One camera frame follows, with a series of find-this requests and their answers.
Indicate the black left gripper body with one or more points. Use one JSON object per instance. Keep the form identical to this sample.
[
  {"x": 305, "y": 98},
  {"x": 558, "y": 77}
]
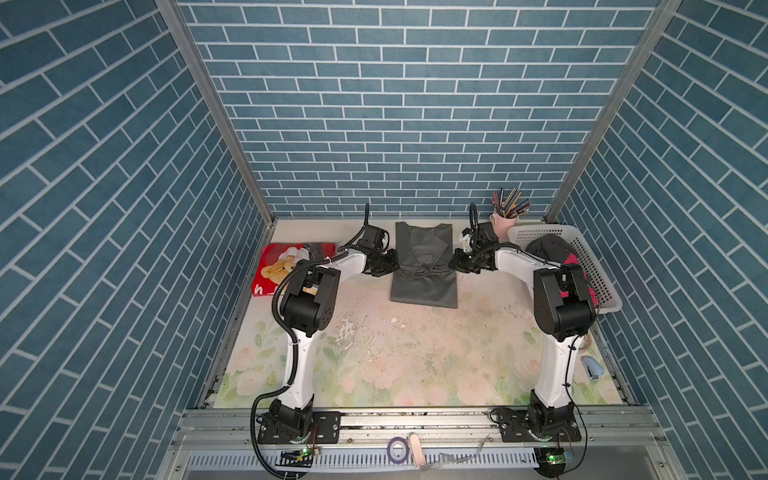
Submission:
[{"x": 382, "y": 262}]

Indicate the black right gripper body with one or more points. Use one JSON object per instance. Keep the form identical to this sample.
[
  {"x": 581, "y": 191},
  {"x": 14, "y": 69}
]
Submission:
[{"x": 466, "y": 262}]

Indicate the grey t shirt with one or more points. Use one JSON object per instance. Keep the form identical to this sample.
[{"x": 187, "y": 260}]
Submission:
[{"x": 424, "y": 276}]

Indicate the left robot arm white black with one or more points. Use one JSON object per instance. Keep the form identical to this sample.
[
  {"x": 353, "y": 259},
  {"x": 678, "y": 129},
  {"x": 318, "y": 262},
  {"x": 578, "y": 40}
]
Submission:
[{"x": 303, "y": 305}]

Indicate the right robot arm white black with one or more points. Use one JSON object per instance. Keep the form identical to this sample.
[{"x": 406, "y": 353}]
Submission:
[{"x": 564, "y": 311}]

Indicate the pink metal pencil cup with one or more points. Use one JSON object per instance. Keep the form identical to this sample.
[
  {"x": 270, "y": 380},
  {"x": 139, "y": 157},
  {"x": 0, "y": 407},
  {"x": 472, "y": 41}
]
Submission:
[{"x": 502, "y": 225}]

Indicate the dark grey shirt in basket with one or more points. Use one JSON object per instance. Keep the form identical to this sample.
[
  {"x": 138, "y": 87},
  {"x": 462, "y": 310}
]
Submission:
[{"x": 553, "y": 248}]

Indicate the red teddy bear t shirt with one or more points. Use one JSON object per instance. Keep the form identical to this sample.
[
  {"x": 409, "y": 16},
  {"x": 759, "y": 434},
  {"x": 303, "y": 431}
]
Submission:
[{"x": 277, "y": 260}]

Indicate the white perforated plastic basket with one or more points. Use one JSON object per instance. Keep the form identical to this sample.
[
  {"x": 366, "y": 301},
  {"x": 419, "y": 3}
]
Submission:
[{"x": 609, "y": 300}]

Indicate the small blue object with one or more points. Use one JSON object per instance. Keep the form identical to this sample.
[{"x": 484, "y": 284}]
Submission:
[{"x": 592, "y": 367}]

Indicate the purple tape roll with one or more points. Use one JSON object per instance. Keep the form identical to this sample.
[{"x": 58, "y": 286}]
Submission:
[{"x": 398, "y": 451}]

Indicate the pink tape piece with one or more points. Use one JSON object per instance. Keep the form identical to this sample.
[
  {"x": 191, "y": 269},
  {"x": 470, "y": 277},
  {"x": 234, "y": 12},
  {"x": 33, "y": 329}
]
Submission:
[{"x": 418, "y": 455}]

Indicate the left green circuit board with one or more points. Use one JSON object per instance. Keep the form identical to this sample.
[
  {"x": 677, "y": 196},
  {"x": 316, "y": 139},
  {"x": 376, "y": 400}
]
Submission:
[{"x": 295, "y": 458}]

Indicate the green circuit board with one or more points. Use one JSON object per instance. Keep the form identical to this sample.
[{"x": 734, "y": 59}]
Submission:
[
  {"x": 295, "y": 458},
  {"x": 551, "y": 462}
]

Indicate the right green circuit board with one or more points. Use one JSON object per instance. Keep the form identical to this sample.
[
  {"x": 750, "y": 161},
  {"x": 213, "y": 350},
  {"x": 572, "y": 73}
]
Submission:
[{"x": 551, "y": 462}]

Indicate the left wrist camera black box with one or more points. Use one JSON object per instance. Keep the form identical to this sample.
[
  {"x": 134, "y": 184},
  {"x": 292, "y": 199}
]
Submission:
[{"x": 373, "y": 238}]

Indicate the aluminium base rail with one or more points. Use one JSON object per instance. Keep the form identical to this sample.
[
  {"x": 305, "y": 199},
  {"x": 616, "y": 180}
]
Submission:
[{"x": 606, "y": 442}]

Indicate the aluminium corner post right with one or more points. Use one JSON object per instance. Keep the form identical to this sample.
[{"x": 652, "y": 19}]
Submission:
[{"x": 656, "y": 26}]

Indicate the aluminium corner post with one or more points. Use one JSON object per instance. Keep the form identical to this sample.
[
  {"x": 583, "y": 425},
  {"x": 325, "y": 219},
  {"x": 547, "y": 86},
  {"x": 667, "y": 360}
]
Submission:
[
  {"x": 656, "y": 26},
  {"x": 181, "y": 34}
]

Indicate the aluminium corner post left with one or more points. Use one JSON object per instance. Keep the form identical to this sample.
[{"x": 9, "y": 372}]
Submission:
[{"x": 181, "y": 34}]

